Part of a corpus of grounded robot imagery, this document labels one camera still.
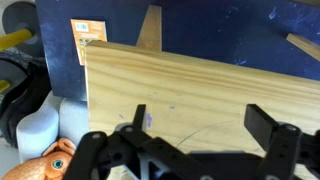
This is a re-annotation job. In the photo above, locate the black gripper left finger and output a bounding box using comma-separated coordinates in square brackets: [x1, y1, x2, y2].
[62, 104, 183, 180]

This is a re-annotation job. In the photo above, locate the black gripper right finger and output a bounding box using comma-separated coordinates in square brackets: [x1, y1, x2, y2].
[243, 103, 320, 180]

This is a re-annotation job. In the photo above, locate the grey fabric sofa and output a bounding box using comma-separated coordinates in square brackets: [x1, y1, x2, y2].
[15, 89, 90, 164]

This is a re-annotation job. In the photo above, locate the orange squid plush toy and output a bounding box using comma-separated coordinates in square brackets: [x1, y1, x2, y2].
[1, 138, 79, 180]

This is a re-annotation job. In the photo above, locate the light wooden side table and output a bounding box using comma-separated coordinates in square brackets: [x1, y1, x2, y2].
[84, 4, 320, 180]

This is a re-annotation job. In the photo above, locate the dark blue floor mat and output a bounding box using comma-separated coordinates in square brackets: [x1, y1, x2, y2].
[34, 0, 320, 101]

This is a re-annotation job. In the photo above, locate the orange printed label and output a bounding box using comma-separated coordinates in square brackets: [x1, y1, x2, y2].
[70, 18, 108, 66]

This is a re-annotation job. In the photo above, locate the yellow rod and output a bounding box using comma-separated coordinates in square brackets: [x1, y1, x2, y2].
[0, 79, 11, 94]
[0, 28, 33, 52]

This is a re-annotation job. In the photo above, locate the grey round disc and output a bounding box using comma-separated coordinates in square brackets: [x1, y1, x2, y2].
[1, 1, 44, 58]

